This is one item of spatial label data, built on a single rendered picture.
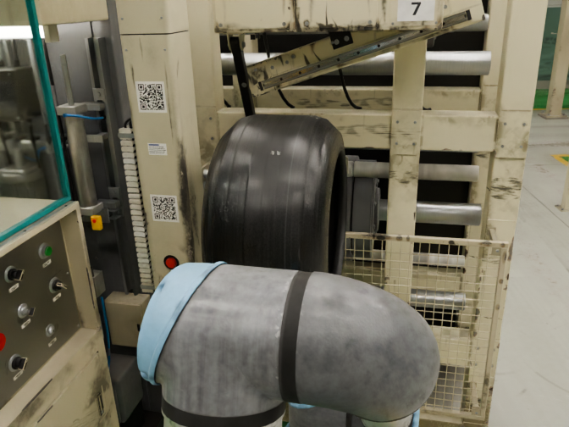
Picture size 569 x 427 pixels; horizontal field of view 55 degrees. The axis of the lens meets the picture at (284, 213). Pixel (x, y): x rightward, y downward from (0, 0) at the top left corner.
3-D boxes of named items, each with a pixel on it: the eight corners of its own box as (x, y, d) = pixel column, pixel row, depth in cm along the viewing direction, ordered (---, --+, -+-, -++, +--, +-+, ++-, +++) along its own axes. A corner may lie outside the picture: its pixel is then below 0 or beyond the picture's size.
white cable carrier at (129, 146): (141, 291, 156) (118, 128, 138) (149, 283, 160) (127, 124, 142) (156, 293, 155) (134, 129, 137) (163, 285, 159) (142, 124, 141)
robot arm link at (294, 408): (352, 366, 101) (351, 416, 106) (292, 358, 104) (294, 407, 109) (345, 402, 93) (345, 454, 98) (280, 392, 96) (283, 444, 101)
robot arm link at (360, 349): (453, 263, 43) (419, 388, 103) (301, 251, 46) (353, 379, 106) (449, 417, 39) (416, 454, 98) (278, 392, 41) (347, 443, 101)
